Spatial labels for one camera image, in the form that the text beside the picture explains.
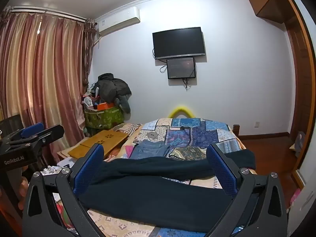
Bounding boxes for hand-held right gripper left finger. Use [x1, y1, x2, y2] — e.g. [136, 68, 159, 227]
[22, 143, 105, 237]

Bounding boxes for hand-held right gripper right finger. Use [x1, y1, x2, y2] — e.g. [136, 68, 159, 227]
[206, 143, 289, 237]

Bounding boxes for patchwork printed bedspread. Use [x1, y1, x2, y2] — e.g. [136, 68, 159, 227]
[87, 117, 257, 237]

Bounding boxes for black wall television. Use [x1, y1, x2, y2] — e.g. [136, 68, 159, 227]
[152, 27, 206, 60]

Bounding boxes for dark navy pants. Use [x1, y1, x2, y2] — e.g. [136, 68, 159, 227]
[73, 149, 256, 234]

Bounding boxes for pink striped curtain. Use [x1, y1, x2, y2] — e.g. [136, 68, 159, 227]
[0, 11, 95, 168]

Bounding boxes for light wooden bedside table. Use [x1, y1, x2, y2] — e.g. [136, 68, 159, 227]
[57, 139, 90, 162]

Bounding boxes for white air conditioner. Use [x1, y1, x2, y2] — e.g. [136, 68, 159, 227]
[95, 7, 140, 37]

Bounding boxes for folded blue jeans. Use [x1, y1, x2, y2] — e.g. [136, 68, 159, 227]
[130, 139, 171, 160]

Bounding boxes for wooden lap desk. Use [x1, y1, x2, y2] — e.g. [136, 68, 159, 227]
[68, 130, 129, 159]

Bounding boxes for white curtain rail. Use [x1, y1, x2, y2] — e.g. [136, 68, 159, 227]
[2, 6, 87, 22]

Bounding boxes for green patterned bag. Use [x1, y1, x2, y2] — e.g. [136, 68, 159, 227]
[84, 105, 124, 137]

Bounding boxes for small black wall monitor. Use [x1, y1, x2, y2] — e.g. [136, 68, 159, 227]
[166, 57, 196, 80]

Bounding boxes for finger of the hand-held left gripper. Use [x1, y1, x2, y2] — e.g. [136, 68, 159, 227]
[7, 122, 45, 142]
[27, 125, 65, 149]

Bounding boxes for yellow foam ring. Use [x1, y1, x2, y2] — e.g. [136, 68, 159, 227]
[168, 106, 195, 118]

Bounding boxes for wooden door frame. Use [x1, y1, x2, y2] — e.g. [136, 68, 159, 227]
[279, 0, 316, 190]

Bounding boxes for person's left hand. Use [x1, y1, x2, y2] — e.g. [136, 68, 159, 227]
[17, 165, 32, 211]

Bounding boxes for white crumpled paper clutter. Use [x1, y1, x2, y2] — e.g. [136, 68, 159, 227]
[41, 164, 72, 176]

